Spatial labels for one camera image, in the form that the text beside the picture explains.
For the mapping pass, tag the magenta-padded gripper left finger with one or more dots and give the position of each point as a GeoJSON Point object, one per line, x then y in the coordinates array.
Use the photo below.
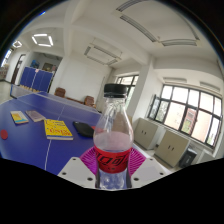
{"type": "Point", "coordinates": [75, 170]}

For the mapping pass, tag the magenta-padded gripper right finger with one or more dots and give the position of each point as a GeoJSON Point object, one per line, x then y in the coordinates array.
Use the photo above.
{"type": "Point", "coordinates": [151, 170]}

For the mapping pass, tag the clear red-labelled drink bottle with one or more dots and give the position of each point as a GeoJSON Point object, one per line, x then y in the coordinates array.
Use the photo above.
{"type": "Point", "coordinates": [112, 143]}

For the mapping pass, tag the beige cabinet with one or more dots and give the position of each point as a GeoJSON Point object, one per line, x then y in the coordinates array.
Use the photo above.
{"type": "Point", "coordinates": [146, 133]}
{"type": "Point", "coordinates": [172, 148]}

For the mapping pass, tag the black bin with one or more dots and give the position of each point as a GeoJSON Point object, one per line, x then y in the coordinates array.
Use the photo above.
{"type": "Point", "coordinates": [187, 158]}

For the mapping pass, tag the black pouch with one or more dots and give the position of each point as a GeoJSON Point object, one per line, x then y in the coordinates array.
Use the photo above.
{"type": "Point", "coordinates": [83, 129]}

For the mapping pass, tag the red table tennis paddle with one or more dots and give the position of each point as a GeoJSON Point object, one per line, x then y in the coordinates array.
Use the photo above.
{"type": "Point", "coordinates": [93, 128]}

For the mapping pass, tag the wide dark-framed window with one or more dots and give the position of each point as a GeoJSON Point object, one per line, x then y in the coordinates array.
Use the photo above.
{"type": "Point", "coordinates": [186, 115]}

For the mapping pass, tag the grey-purple book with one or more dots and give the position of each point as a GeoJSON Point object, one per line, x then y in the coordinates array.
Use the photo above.
{"type": "Point", "coordinates": [35, 115]}

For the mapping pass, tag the brown chair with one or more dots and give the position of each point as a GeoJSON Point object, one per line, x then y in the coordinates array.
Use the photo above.
{"type": "Point", "coordinates": [89, 101]}
{"type": "Point", "coordinates": [60, 92]}

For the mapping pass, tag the flat round red coaster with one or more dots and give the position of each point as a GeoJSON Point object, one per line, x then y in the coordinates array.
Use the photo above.
{"type": "Point", "coordinates": [3, 134]}

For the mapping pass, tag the tall dark-framed window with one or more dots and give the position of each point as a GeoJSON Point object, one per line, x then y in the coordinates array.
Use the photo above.
{"type": "Point", "coordinates": [128, 85]}

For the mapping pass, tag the low blue-edged barrier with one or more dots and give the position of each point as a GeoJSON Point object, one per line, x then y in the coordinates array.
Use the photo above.
{"type": "Point", "coordinates": [21, 91]}

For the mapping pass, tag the blue partition boards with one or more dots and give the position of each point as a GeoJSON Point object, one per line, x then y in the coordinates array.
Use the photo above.
{"type": "Point", "coordinates": [36, 79]}

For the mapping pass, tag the dark door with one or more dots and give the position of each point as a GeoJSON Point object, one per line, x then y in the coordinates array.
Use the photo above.
{"type": "Point", "coordinates": [17, 70]}

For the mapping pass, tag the ceiling air conditioner unit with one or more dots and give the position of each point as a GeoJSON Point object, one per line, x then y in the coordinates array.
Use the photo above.
{"type": "Point", "coordinates": [101, 53]}

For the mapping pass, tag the shelf unit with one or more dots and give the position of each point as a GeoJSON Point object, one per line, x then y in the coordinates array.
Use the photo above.
{"type": "Point", "coordinates": [4, 72]}

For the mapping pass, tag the square-shaped ceiling light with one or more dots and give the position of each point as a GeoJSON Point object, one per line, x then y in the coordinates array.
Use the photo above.
{"type": "Point", "coordinates": [16, 43]}
{"type": "Point", "coordinates": [50, 40]}

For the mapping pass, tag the small bright window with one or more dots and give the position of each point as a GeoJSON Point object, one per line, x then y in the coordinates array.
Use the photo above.
{"type": "Point", "coordinates": [6, 57]}

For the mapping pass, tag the grey rectangular ceiling fixture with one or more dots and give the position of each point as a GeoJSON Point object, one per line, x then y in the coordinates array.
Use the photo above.
{"type": "Point", "coordinates": [140, 28]}

